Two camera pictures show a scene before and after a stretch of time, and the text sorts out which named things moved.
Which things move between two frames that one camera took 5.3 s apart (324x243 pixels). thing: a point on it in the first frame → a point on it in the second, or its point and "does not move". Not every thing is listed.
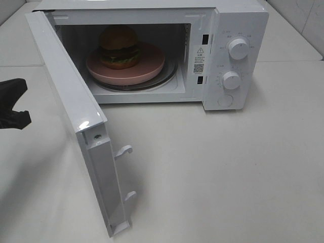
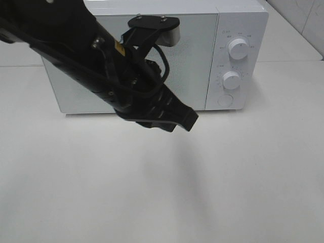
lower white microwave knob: [231, 80] does not move
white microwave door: [88, 120] → [193, 73]
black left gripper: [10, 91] → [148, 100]
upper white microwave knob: [238, 49] does not move
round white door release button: [225, 100] does not move
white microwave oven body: [213, 53] does not move
